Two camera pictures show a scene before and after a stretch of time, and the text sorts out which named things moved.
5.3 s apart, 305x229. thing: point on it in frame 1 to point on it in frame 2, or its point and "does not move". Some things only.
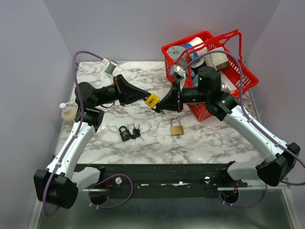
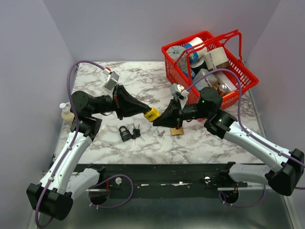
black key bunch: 136,134 does not move
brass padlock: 177,130 does not move
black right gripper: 171,101 to 172,117
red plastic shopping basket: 222,52 does not move
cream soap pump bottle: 68,112 does not move
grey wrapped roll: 174,51 does not move
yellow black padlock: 152,100 to 152,114
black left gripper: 126,91 to 125,103
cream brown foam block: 219,61 does not move
